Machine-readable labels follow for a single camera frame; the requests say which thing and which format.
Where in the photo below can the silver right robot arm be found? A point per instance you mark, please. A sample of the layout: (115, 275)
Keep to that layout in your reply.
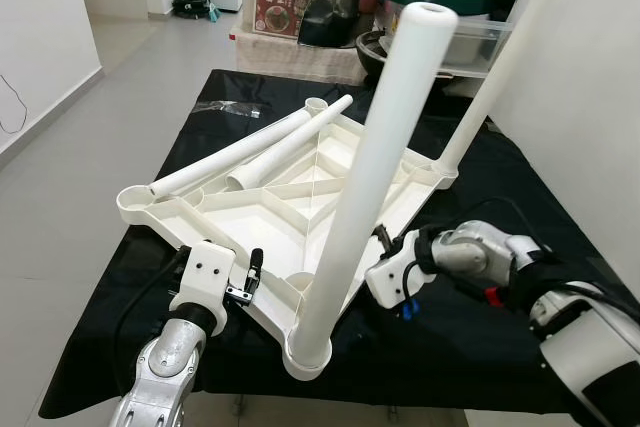
(480, 252)

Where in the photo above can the white plastic table top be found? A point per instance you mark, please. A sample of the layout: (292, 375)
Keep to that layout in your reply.
(250, 217)

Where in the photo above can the black glossy bag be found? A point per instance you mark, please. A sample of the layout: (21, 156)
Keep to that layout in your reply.
(335, 12)

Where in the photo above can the red printed carton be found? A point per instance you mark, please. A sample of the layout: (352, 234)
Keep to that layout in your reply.
(285, 5)

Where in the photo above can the black wok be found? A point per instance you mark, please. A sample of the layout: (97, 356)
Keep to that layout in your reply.
(370, 57)

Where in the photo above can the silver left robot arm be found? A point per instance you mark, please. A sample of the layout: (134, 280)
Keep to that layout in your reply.
(165, 367)

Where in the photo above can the black tablecloth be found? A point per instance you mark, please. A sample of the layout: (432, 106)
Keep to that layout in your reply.
(120, 327)

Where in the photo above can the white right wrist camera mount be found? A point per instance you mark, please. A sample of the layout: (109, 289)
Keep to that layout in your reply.
(392, 277)

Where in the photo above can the clear plastic storage container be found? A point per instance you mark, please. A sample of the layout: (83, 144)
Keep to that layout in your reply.
(470, 42)

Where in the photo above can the clear tape strip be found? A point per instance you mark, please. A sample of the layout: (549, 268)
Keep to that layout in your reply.
(240, 108)

